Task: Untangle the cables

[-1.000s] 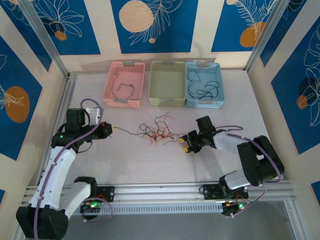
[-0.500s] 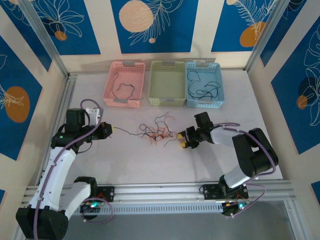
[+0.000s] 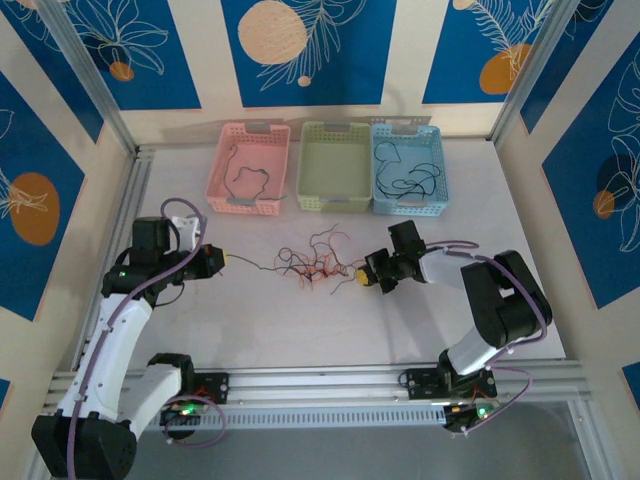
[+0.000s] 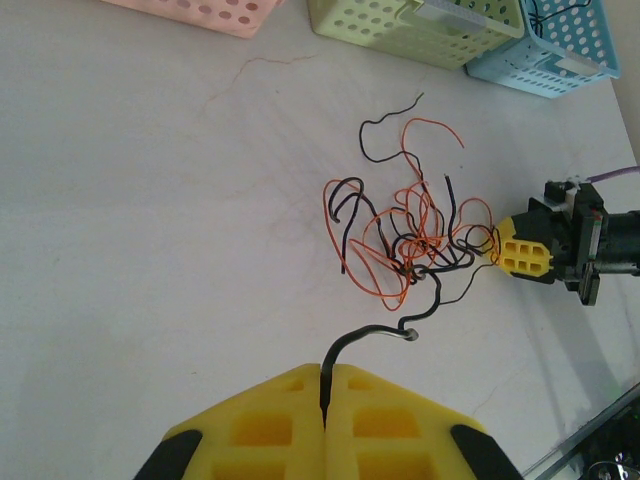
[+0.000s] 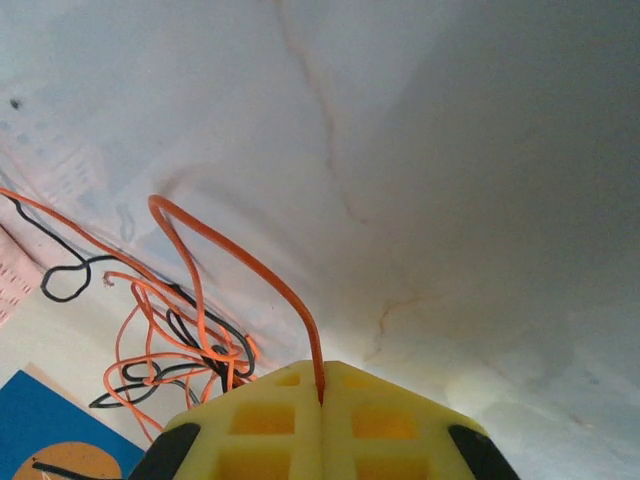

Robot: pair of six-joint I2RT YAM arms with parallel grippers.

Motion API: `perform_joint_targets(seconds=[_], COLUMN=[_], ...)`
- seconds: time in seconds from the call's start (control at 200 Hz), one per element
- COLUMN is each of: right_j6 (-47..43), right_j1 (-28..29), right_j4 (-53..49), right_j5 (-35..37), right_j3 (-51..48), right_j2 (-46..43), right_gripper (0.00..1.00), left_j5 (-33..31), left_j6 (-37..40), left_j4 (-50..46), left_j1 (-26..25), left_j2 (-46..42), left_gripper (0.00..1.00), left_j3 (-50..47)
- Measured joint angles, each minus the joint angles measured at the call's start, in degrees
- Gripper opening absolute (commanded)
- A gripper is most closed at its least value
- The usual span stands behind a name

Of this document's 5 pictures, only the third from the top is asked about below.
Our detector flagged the coloured wires pile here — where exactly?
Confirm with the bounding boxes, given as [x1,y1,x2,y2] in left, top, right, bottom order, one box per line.
[287,247,351,292]
[297,228,362,297]

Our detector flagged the blue perforated plastic basket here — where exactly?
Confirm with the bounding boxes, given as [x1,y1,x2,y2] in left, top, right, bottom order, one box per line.
[369,123,450,219]

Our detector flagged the green perforated plastic basket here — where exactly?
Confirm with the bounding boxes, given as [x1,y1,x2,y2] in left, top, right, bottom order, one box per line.
[295,121,375,214]

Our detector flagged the pink perforated plastic basket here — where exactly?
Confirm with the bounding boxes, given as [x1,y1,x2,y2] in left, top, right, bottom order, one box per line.
[205,121,292,217]

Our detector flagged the controller board with green light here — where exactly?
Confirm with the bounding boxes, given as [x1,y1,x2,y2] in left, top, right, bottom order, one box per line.
[442,399,502,437]
[158,397,211,442]

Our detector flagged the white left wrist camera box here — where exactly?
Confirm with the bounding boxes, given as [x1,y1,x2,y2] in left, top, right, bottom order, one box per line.
[169,213,207,251]

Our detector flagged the aluminium side rail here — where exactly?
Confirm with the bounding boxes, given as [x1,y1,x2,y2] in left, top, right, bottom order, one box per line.
[24,147,156,480]

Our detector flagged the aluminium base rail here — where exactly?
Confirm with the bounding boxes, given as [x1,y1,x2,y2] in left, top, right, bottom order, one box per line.
[47,357,587,409]

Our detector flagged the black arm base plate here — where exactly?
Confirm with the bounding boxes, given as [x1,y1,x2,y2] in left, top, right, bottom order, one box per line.
[399,367,497,402]
[192,371,232,404]

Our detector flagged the grey slotted cable duct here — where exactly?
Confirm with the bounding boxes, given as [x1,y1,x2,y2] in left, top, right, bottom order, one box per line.
[159,402,449,431]

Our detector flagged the blue floral wall panel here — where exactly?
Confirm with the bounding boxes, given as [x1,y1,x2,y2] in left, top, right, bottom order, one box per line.
[541,47,640,310]
[0,71,87,323]
[58,0,202,112]
[221,0,397,108]
[518,0,617,135]
[0,7,106,145]
[421,0,569,106]

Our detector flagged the aluminium frame post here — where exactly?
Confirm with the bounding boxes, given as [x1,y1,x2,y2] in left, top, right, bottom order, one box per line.
[490,0,586,146]
[34,0,139,156]

